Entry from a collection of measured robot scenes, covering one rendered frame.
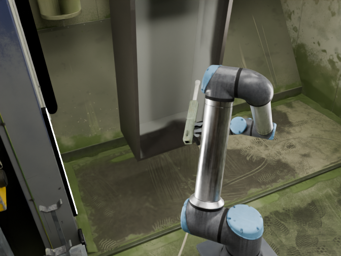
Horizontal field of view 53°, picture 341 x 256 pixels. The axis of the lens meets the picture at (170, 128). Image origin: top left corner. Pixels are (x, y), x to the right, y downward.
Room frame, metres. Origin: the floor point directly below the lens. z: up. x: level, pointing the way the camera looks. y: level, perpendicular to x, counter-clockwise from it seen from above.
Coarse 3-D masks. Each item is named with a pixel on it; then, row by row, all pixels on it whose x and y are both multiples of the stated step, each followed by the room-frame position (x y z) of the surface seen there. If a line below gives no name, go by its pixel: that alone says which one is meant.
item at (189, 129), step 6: (198, 84) 2.00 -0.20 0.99; (192, 102) 1.85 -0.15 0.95; (192, 108) 1.80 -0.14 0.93; (192, 114) 1.76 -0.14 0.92; (192, 120) 1.71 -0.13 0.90; (186, 126) 1.68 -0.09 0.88; (192, 126) 1.67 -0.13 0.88; (186, 132) 1.62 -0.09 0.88; (192, 132) 1.65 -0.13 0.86; (186, 138) 1.60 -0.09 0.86; (192, 138) 1.63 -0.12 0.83; (198, 138) 1.74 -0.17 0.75; (198, 144) 1.74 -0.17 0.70
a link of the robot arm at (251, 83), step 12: (252, 72) 1.16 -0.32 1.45; (240, 84) 1.13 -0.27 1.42; (252, 84) 1.12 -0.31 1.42; (264, 84) 1.14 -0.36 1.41; (240, 96) 1.13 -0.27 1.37; (252, 96) 1.12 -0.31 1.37; (264, 96) 1.13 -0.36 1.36; (252, 108) 1.23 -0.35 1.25; (264, 108) 1.21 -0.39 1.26; (264, 120) 1.29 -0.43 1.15; (252, 132) 1.47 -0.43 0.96; (264, 132) 1.39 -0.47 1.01
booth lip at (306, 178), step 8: (328, 168) 2.17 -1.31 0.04; (336, 168) 2.19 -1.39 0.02; (304, 176) 2.09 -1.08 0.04; (312, 176) 2.09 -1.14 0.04; (288, 184) 2.01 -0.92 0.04; (264, 192) 1.94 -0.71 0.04; (272, 192) 1.95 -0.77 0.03; (248, 200) 1.87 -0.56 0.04; (160, 232) 1.62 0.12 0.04; (168, 232) 1.62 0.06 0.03; (144, 240) 1.56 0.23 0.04; (120, 248) 1.50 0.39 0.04; (128, 248) 1.51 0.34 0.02
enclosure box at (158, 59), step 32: (128, 0) 1.71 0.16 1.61; (160, 0) 2.17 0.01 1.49; (192, 0) 2.26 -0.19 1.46; (224, 0) 2.02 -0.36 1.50; (128, 32) 1.76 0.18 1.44; (160, 32) 2.21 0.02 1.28; (192, 32) 2.31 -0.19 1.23; (224, 32) 1.97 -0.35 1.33; (128, 64) 1.83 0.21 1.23; (160, 64) 2.25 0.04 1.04; (192, 64) 2.37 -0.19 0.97; (128, 96) 1.90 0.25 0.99; (160, 96) 2.31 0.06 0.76; (192, 96) 2.39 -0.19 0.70; (128, 128) 2.00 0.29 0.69; (160, 128) 2.24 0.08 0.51
